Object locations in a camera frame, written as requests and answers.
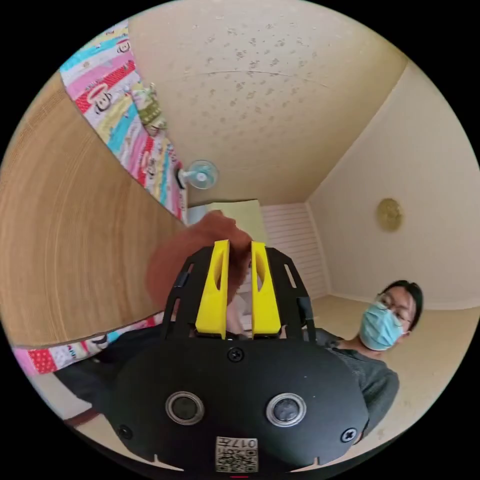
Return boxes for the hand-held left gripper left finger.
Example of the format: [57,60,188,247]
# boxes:
[195,239,230,340]

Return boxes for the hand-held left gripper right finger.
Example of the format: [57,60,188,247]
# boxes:
[250,240,282,340]

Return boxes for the brown pants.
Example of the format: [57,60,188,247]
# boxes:
[145,209,253,313]

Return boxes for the white slatted cupboard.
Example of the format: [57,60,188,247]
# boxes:
[260,201,332,301]

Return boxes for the person's body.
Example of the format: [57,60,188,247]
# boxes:
[54,279,425,442]

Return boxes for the round golden lamp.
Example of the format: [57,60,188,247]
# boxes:
[376,197,404,233]

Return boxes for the green patterned pillow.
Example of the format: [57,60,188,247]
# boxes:
[130,82,169,137]

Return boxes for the white wall fan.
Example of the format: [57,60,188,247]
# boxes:
[176,159,220,191]

